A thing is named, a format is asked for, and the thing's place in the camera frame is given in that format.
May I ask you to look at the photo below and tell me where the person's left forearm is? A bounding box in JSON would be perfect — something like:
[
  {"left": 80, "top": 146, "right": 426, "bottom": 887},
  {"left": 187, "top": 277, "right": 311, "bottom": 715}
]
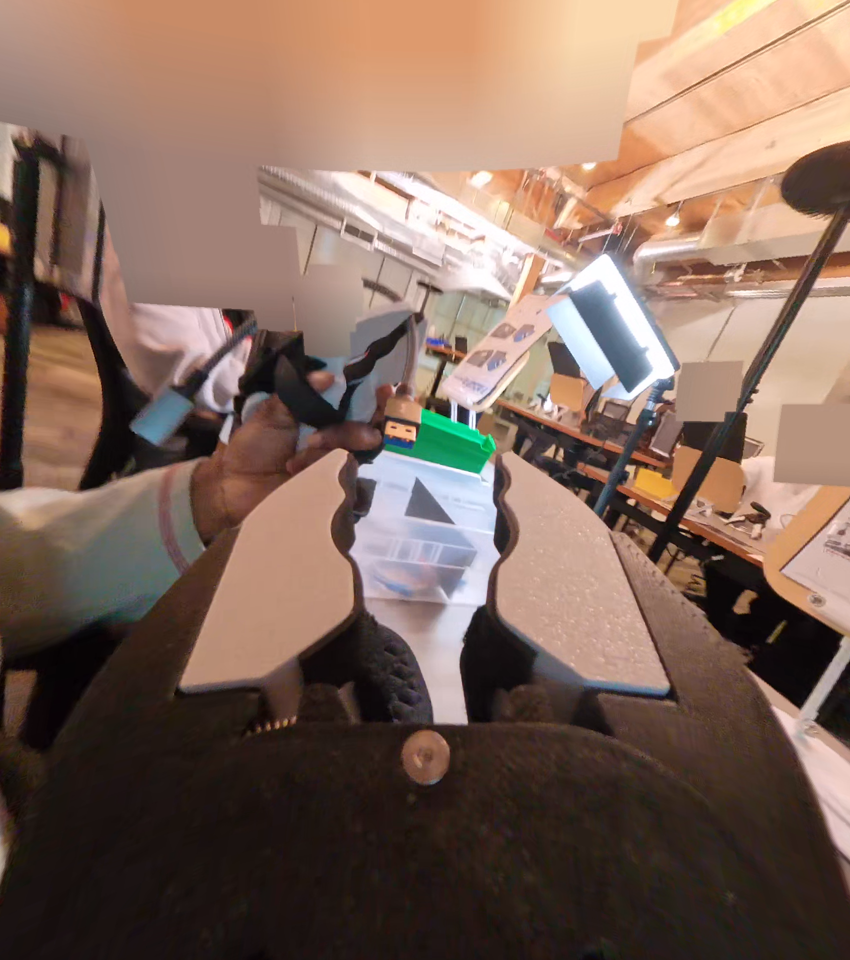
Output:
[{"left": 0, "top": 457, "right": 210, "bottom": 665}]

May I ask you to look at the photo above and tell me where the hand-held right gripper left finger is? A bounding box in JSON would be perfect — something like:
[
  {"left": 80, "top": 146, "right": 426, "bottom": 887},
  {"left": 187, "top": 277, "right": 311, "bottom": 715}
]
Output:
[{"left": 179, "top": 448, "right": 364, "bottom": 720}]

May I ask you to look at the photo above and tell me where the yellow box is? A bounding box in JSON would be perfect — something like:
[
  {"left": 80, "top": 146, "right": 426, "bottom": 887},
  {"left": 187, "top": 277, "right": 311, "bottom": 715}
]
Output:
[{"left": 631, "top": 466, "right": 678, "bottom": 501}]

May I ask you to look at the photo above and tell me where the clear plastic container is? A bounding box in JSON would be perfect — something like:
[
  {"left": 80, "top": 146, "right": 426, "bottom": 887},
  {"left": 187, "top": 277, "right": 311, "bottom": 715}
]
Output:
[{"left": 353, "top": 450, "right": 503, "bottom": 606}]

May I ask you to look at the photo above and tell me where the led panel light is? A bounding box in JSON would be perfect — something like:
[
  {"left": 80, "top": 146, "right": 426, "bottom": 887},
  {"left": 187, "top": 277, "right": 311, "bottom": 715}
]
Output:
[{"left": 545, "top": 253, "right": 683, "bottom": 402}]

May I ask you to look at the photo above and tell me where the cardboard box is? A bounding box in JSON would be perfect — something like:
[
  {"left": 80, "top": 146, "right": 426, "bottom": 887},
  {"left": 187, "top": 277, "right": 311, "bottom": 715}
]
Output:
[{"left": 671, "top": 442, "right": 749, "bottom": 517}]

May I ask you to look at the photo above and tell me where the black cable with grey plug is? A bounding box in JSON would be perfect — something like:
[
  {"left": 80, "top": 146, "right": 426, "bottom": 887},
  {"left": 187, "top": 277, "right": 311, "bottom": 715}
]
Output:
[{"left": 128, "top": 318, "right": 260, "bottom": 445}]

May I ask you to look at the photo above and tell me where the braided usb cable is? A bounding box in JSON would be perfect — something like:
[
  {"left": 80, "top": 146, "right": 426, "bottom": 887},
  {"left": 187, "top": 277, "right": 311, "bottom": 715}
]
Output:
[{"left": 380, "top": 311, "right": 428, "bottom": 456}]

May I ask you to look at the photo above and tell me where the wooden work table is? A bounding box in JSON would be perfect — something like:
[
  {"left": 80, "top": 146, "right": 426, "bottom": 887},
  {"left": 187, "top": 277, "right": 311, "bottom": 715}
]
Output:
[{"left": 496, "top": 397, "right": 771, "bottom": 569}]

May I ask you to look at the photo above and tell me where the black stand pole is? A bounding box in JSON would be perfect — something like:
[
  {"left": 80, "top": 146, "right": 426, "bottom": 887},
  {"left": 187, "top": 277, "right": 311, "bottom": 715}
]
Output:
[{"left": 0, "top": 142, "right": 42, "bottom": 490}]

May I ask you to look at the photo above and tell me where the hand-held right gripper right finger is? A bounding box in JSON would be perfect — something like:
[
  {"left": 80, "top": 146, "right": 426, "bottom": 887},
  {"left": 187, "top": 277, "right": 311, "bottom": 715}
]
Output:
[{"left": 486, "top": 452, "right": 672, "bottom": 695}]

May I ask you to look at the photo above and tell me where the green plastic block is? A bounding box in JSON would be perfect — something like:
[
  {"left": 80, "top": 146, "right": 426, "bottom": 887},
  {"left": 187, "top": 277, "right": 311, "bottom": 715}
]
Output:
[{"left": 383, "top": 408, "right": 497, "bottom": 475}]

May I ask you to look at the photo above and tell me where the person's left hand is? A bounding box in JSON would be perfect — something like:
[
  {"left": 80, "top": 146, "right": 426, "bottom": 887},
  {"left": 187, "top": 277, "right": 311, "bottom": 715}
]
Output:
[{"left": 191, "top": 371, "right": 389, "bottom": 543}]

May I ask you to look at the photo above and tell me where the silver air duct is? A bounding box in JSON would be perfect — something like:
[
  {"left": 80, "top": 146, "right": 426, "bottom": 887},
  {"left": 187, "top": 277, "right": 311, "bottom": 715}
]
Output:
[{"left": 631, "top": 223, "right": 850, "bottom": 280}]

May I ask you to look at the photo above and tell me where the black stand with round head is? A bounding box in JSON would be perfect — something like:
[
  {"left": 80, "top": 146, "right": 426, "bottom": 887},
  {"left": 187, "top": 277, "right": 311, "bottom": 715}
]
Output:
[{"left": 646, "top": 137, "right": 850, "bottom": 564}]

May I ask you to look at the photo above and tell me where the black light stand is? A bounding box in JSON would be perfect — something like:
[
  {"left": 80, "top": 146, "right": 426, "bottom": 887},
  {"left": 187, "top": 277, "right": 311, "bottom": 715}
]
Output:
[{"left": 593, "top": 378, "right": 677, "bottom": 520}]

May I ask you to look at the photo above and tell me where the printed sign card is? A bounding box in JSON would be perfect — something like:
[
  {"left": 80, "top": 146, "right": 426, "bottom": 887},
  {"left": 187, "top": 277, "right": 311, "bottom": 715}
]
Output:
[{"left": 438, "top": 292, "right": 555, "bottom": 430}]

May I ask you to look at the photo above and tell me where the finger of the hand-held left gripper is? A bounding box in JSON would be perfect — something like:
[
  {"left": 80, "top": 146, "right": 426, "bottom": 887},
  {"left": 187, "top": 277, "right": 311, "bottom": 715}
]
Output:
[
  {"left": 352, "top": 303, "right": 417, "bottom": 365},
  {"left": 342, "top": 333, "right": 419, "bottom": 421}
]

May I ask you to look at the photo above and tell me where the black chair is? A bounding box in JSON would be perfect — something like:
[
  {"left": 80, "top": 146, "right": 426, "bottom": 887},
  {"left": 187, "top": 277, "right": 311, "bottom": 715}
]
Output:
[{"left": 76, "top": 172, "right": 201, "bottom": 492}]

